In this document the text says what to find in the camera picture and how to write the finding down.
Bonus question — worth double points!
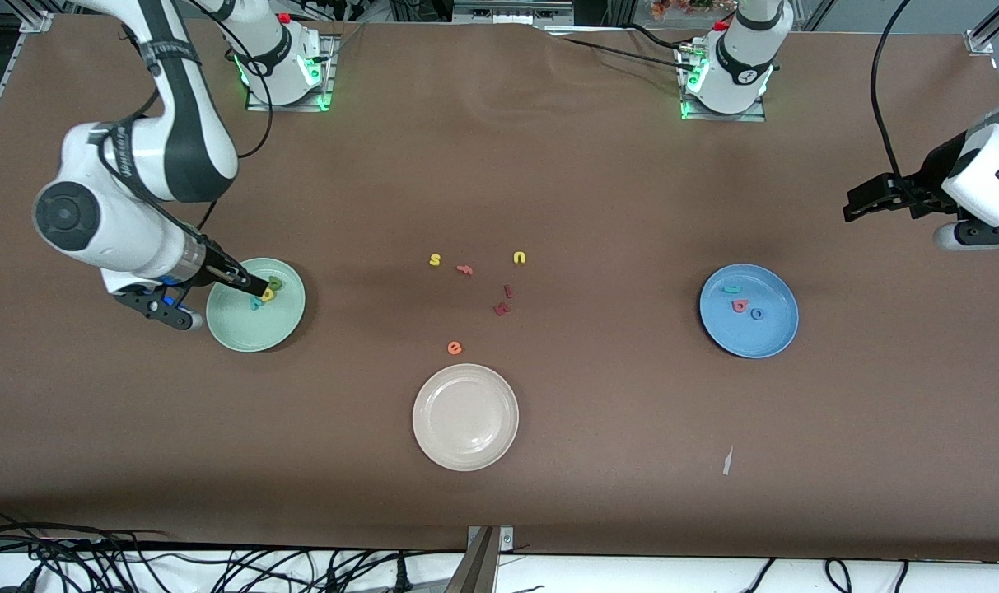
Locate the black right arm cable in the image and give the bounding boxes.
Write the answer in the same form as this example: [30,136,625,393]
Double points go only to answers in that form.
[91,16,274,285]

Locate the brown table cover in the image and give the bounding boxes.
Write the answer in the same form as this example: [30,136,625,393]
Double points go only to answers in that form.
[0,15,999,561]

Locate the cream plate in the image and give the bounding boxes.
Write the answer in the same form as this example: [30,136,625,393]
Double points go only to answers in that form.
[412,363,520,472]

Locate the tangled black floor cables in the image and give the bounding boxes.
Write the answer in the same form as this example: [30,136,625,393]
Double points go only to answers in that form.
[0,507,467,593]

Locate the blue plate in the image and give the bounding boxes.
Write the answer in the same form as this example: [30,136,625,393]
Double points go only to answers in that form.
[698,263,800,360]

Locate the aluminium frame profile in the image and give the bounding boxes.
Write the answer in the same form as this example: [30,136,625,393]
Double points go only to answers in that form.
[0,10,55,161]
[964,0,999,54]

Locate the light green plate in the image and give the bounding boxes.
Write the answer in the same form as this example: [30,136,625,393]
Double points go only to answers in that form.
[205,257,307,353]

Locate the silver metal bracket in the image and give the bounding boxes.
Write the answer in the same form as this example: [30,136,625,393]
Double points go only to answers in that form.
[469,525,515,551]

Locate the black arm base cable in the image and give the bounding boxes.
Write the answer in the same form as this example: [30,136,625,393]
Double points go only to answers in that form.
[549,33,698,71]

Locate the grey metal support beam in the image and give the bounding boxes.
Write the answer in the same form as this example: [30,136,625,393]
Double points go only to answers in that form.
[444,527,500,593]

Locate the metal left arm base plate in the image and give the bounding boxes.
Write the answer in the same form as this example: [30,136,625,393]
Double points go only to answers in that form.
[679,41,768,123]

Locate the grey power strip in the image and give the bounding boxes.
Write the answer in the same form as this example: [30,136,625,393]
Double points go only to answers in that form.
[454,0,574,26]

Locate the orange artificial flowers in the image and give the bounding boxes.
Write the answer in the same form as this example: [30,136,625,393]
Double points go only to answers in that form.
[651,0,718,21]

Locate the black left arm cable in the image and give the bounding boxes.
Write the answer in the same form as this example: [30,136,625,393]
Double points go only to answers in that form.
[870,0,912,182]

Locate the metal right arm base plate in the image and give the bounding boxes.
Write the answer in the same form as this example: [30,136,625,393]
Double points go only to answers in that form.
[246,33,339,112]

